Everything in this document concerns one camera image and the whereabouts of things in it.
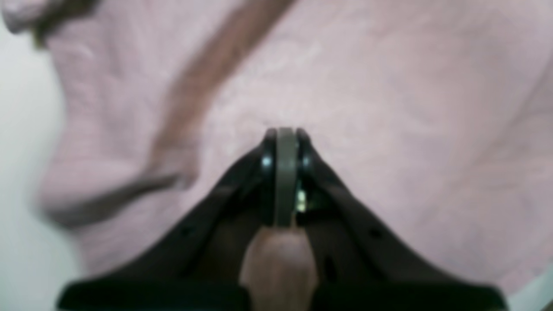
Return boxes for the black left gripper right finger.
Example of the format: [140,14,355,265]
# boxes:
[296,129,508,311]

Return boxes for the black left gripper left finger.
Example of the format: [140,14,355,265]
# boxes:
[57,128,288,311]

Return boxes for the pink t-shirt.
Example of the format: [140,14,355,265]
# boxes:
[1,0,552,295]

